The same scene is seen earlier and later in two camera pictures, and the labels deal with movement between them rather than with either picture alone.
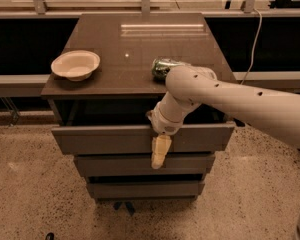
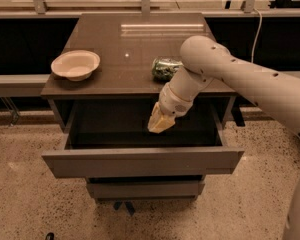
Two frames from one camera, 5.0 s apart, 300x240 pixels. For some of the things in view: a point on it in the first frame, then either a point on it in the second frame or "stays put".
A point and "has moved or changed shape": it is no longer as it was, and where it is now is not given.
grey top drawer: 138,139 has moved or changed shape
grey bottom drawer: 144,190 stays put
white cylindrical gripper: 163,123 -> 174,103
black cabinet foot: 129,205 stays put
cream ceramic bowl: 76,65 stays put
